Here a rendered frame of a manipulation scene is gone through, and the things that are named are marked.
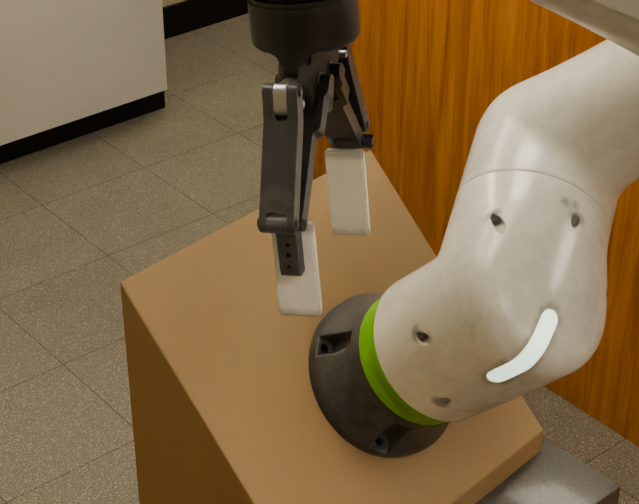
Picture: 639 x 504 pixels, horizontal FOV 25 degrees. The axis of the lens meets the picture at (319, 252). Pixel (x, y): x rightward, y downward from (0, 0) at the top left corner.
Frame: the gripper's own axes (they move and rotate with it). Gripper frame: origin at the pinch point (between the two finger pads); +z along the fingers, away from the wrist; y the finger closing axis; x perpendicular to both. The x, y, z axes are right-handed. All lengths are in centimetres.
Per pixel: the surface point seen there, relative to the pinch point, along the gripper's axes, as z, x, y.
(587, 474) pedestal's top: 32.7, -16.0, 23.4
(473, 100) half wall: 50, 24, 177
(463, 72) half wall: 45, 26, 179
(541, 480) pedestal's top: 32.4, -12.0, 21.4
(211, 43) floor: 80, 132, 311
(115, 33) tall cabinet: 57, 132, 247
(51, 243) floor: 92, 131, 192
